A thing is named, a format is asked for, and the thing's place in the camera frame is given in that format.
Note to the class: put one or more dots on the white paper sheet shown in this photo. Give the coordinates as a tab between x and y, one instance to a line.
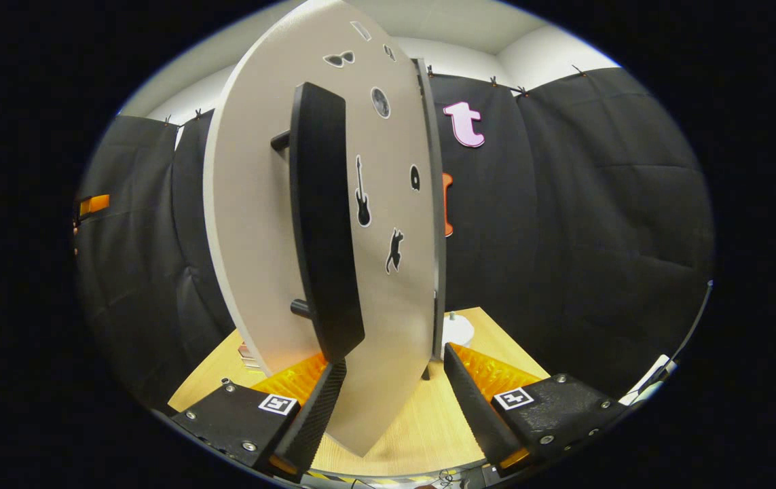
652	377

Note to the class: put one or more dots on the black backdrop cloth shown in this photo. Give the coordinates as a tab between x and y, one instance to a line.
598	238

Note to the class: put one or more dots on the grey cabinet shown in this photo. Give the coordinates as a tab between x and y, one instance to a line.
436	238

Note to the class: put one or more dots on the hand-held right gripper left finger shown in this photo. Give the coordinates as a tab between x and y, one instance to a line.
316	421

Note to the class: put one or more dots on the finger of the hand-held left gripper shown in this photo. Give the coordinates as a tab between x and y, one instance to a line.
97	203

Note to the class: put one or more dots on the beige cabinet door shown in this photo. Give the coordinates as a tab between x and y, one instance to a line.
252	238

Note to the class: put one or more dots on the white round container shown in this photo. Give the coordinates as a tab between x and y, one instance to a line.
459	331

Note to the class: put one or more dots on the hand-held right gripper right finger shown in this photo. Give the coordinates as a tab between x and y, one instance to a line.
476	421

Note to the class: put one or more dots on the brown cover book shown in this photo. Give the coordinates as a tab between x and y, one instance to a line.
246	354

